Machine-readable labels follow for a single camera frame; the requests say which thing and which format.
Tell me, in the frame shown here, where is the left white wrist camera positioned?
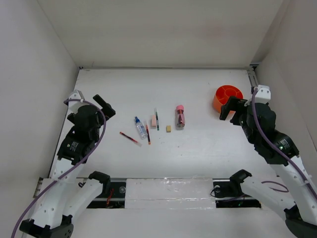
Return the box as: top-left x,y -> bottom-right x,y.
66,90 -> 85,114

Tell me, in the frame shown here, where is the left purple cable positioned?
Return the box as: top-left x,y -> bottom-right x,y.
11,98 -> 107,238

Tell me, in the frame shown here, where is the orange red pen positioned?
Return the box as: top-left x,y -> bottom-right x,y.
144,120 -> 151,145

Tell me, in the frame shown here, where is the green pen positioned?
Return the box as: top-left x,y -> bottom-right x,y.
154,108 -> 159,131

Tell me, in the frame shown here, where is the dark red pen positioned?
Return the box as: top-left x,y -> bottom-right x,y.
119,131 -> 142,147

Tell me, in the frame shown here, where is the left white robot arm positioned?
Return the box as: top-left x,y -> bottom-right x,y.
14,90 -> 115,238

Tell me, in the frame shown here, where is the blue capped spray bottle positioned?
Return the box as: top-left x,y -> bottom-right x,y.
135,117 -> 148,139

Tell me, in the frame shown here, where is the pink capped clear tube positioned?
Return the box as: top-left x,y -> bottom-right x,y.
175,105 -> 185,128

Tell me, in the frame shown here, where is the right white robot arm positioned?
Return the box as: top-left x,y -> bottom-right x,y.
219,96 -> 317,238

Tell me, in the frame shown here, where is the orange round organizer container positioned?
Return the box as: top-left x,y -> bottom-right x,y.
212,85 -> 243,113

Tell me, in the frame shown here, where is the black metal base rail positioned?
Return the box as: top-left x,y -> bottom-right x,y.
33,176 -> 263,209

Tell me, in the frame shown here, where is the pink eraser block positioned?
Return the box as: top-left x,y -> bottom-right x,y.
151,115 -> 157,128

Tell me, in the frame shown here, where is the right side aluminium rail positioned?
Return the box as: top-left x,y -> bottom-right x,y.
246,64 -> 259,88

